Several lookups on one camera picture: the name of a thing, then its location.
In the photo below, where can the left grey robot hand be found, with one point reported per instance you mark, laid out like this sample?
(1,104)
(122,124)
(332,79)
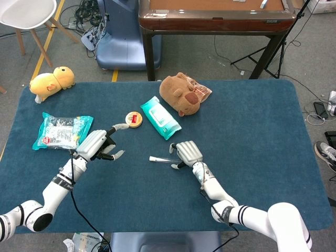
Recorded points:
(93,144)

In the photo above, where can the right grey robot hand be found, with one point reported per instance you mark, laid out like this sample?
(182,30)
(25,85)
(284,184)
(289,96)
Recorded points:
(189,153)

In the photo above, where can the clear plastic tube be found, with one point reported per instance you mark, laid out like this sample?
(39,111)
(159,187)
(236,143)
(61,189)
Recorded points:
(168,159)

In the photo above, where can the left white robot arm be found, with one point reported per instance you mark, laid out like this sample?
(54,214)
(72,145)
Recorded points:
(57,191)

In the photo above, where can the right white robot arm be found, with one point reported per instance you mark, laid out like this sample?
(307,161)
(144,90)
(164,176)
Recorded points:
(252,218)

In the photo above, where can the teal snack bag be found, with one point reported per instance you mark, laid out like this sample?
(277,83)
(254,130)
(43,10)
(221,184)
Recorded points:
(55,131)

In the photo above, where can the teal wet wipes pack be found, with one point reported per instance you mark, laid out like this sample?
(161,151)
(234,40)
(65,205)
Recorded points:
(160,118)

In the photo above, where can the round yellow tin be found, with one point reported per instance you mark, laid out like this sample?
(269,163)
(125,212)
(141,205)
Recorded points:
(134,118)

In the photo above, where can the blue felt table mat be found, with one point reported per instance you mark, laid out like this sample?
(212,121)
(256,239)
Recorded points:
(162,197)

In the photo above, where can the brown capybara plush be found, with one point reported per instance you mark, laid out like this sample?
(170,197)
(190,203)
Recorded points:
(176,94)

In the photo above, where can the transparent snack packet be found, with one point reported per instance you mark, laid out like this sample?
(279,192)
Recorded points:
(203,92)

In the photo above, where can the yellow duck plush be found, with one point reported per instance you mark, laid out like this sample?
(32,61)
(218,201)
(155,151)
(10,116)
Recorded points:
(52,82)

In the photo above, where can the grey blue robot torso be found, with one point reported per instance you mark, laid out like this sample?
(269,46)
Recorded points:
(165,241)

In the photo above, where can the blue grey machine base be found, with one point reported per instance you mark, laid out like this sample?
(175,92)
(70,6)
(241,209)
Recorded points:
(123,44)

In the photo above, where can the white power strip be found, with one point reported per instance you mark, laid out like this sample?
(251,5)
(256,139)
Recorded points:
(89,39)

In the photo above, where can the black tripod stand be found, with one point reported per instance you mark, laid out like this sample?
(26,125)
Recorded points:
(273,56)

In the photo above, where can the brown mahjong table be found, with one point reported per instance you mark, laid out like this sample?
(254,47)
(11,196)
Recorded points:
(210,21)

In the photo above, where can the grey sneaker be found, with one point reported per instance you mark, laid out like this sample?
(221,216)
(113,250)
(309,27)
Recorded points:
(325,155)

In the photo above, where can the black smartphone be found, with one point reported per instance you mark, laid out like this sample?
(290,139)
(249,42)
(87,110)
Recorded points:
(320,110)

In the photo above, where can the black flat device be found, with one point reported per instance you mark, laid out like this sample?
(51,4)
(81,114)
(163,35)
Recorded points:
(331,137)

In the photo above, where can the white chair wooden legs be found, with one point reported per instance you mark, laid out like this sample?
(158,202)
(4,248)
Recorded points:
(26,13)

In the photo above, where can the white charger block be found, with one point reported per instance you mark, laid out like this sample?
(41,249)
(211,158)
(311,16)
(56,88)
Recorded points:
(333,102)

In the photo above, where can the white blue mahjong tile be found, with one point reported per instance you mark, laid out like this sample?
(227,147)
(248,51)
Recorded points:
(263,3)

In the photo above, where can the white packaging pile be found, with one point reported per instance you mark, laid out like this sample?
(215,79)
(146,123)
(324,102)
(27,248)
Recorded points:
(323,5)

